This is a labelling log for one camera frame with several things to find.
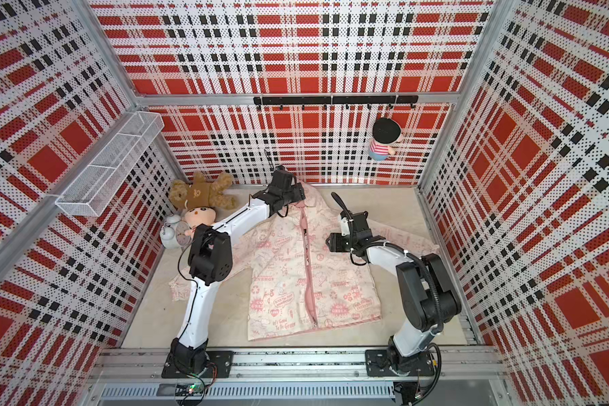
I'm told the cream pink printed jacket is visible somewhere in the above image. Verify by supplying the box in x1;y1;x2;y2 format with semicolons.
168;182;440;342

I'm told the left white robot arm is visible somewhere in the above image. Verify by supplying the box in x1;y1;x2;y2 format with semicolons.
162;165;306;379

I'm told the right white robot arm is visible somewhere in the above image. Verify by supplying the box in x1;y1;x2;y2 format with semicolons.
326;210;462;377

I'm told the brown teddy bear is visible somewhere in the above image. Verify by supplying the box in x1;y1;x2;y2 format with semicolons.
168;171;236;211

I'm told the pink plush doll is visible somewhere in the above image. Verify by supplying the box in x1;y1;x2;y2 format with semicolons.
183;207;217;237

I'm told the blue striped hanging doll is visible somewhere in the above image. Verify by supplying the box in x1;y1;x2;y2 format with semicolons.
368;118;402;162

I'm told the pale blue alarm clock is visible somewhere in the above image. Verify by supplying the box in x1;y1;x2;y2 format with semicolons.
160;214;192;249

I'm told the green circuit board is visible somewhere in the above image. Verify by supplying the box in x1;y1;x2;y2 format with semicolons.
174;382;206;400

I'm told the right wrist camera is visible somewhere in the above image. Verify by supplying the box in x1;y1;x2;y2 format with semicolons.
338;213;350;236

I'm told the black corrugated cable conduit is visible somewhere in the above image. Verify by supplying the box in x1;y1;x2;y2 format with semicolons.
331;191;445;336

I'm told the black hook rail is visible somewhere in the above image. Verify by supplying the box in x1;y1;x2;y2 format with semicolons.
253;95;420;108

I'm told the white wire mesh basket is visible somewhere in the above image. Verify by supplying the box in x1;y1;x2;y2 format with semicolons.
56;111;164;218

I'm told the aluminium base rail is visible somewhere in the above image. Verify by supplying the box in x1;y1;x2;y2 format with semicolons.
81;346;515;405

